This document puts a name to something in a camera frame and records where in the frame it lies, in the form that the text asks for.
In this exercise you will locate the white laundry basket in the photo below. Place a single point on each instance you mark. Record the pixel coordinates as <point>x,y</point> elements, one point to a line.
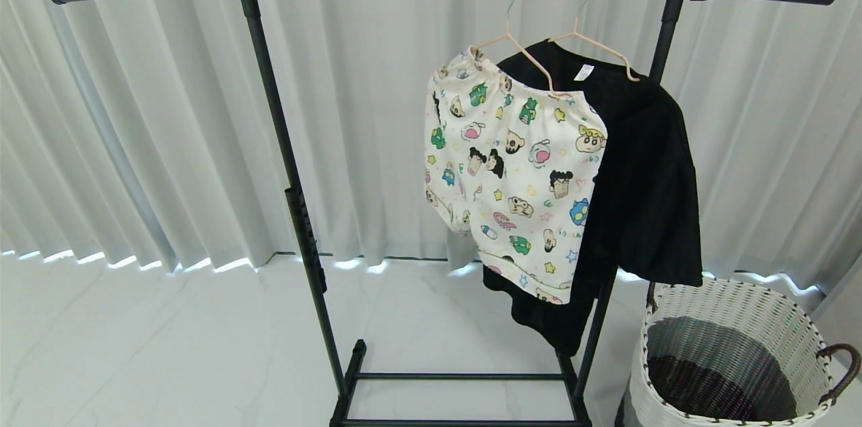
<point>734,306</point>

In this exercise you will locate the cream printed shorts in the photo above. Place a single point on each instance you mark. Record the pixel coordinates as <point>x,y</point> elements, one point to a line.
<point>518,178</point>

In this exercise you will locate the pink clothes hanger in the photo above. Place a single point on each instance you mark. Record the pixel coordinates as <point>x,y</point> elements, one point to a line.
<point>528,58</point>
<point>606,50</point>

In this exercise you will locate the black T-shirt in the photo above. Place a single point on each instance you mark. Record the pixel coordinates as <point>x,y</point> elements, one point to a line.
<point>646,171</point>

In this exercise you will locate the pale grey cabinet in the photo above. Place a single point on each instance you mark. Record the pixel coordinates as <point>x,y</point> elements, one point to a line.
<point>845,319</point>

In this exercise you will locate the white curtain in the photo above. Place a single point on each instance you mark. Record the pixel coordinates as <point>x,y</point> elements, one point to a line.
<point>168,110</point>

